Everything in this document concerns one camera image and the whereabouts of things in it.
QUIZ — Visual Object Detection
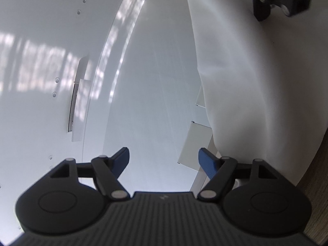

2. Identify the white sweatshirt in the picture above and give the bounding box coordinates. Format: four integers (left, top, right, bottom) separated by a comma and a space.
184, 0, 328, 187

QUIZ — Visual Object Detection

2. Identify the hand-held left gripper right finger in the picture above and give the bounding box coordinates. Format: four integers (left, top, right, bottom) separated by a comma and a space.
197, 147, 280, 202

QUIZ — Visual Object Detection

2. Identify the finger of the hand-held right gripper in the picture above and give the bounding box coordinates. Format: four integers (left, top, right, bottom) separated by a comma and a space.
252, 0, 276, 22

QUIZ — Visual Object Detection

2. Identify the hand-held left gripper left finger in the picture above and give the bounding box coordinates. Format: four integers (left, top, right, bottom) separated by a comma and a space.
50, 147, 130, 201

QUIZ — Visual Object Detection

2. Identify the ceiling air vent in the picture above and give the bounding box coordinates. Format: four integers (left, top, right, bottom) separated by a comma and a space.
68, 55, 91, 142

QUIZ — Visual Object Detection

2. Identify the white chair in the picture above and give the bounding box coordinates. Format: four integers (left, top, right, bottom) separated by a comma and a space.
195, 84, 208, 108
177, 120, 213, 172

